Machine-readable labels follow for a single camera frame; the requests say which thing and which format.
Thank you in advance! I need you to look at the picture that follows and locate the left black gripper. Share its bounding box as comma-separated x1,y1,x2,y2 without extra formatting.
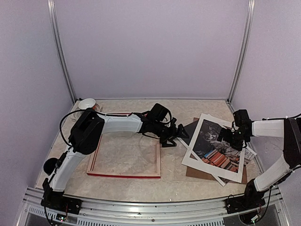
153,121,190,148

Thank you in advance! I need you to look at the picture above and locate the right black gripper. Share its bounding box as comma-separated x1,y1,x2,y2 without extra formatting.
217,128,250,151

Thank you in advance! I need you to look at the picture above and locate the white photo mat board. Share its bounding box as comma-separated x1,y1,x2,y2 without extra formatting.
182,113,246,183

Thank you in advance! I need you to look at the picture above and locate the wooden red picture frame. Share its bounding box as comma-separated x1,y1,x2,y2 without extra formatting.
87,113,161,179

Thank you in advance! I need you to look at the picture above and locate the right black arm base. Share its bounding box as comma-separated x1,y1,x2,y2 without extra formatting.
225,179,266,214

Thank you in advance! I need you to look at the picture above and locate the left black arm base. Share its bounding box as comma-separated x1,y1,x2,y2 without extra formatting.
41,178,82,215

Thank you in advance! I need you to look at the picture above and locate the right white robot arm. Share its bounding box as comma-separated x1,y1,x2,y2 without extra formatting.
217,117,301,192

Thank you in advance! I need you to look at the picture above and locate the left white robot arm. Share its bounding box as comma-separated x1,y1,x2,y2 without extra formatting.
43,108,189,210

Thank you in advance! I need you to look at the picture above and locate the cat and books photo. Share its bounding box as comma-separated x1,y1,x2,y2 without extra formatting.
178,118,248,186

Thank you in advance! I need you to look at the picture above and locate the brown cardboard backing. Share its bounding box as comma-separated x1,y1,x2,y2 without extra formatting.
185,117,248,184

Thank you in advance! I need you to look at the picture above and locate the orange white bowl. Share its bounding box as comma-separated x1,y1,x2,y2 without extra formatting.
78,98,96,110

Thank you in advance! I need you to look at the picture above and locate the grey round plate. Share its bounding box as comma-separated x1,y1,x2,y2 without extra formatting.
71,104,103,122

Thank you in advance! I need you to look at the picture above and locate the black cylindrical cup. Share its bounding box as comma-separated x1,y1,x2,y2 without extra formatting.
43,158,58,176

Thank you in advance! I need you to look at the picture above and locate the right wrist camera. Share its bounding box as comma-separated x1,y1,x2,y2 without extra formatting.
233,109,252,127

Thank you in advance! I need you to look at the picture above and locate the aluminium front rail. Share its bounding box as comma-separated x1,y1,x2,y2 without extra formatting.
13,187,292,226

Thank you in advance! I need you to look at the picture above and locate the right aluminium post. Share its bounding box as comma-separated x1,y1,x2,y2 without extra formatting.
227,0,255,105

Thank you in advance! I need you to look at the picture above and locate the aluminium post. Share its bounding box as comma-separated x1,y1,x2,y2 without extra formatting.
47,0,77,104
227,0,255,105

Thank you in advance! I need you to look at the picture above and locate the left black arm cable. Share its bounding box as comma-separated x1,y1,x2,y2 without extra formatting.
59,111,82,148

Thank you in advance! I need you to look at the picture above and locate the left aluminium post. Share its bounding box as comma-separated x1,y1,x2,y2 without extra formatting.
47,0,77,104

